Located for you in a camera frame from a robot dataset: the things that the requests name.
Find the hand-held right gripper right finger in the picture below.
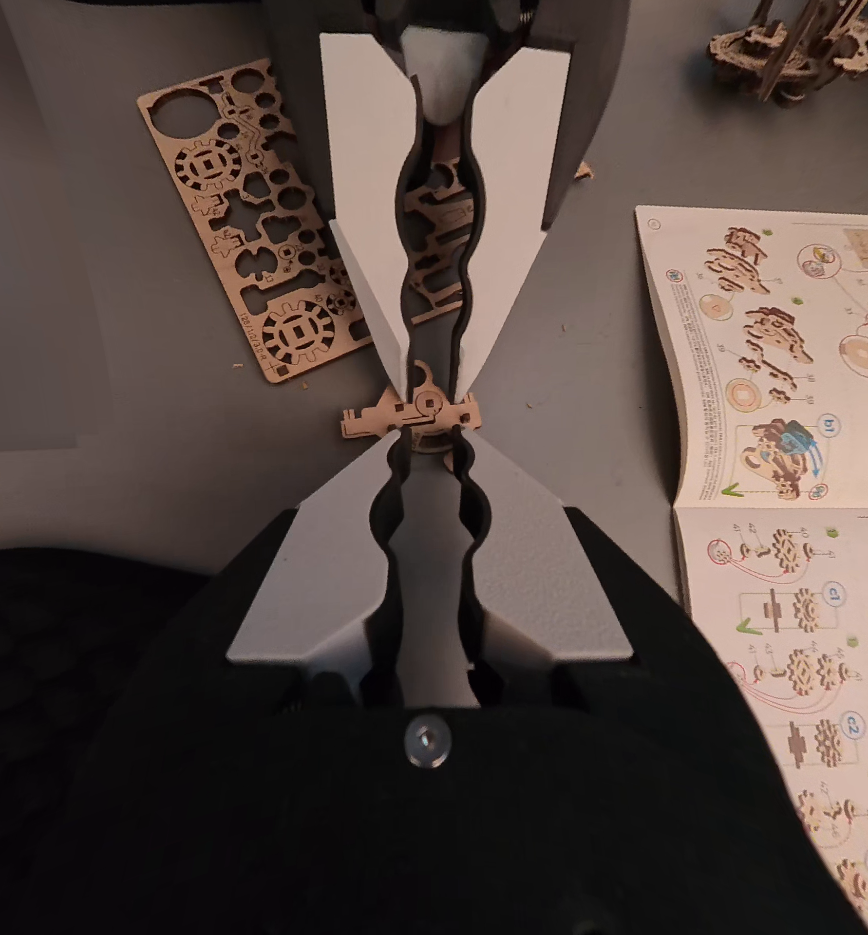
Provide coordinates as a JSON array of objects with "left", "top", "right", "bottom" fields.
[{"left": 449, "top": 432, "right": 634, "bottom": 710}]

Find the partly built wooden model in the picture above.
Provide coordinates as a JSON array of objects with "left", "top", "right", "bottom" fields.
[{"left": 708, "top": 0, "right": 868, "bottom": 108}]

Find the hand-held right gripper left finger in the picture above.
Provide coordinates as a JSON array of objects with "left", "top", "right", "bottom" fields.
[{"left": 226, "top": 431, "right": 415, "bottom": 710}]

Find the black quilted cloth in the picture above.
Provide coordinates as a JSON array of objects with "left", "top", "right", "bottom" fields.
[{"left": 0, "top": 548, "right": 223, "bottom": 935}]

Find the open instruction booklet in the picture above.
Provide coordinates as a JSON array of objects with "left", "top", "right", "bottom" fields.
[{"left": 635, "top": 205, "right": 868, "bottom": 935}]

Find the wooden model part assembly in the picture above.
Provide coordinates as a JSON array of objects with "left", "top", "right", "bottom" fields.
[{"left": 340, "top": 360, "right": 483, "bottom": 472}]

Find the laser-cut wooden parts sheet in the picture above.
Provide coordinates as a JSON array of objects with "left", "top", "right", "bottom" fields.
[{"left": 136, "top": 58, "right": 479, "bottom": 386}]

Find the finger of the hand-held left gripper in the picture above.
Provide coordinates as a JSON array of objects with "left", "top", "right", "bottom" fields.
[
  {"left": 453, "top": 46, "right": 575, "bottom": 397},
  {"left": 319, "top": 32, "right": 422, "bottom": 399}
]

